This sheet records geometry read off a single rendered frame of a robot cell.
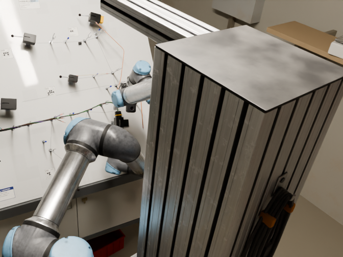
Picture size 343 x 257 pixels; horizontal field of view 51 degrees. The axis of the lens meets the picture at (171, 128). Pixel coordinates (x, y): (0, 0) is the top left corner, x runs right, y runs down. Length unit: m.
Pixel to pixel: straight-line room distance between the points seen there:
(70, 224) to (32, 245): 1.12
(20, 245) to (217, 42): 0.79
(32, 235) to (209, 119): 0.72
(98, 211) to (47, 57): 0.93
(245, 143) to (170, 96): 0.17
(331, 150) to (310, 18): 1.06
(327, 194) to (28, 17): 2.65
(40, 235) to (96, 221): 1.18
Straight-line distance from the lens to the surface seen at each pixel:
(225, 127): 0.57
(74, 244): 1.11
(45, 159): 1.97
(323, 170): 3.33
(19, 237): 1.16
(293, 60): 0.69
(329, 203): 3.45
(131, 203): 2.33
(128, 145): 1.26
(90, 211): 2.23
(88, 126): 1.28
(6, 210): 1.97
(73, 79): 1.95
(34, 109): 1.97
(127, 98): 1.50
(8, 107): 1.85
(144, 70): 1.63
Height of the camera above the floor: 2.28
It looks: 35 degrees down
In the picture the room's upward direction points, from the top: 8 degrees clockwise
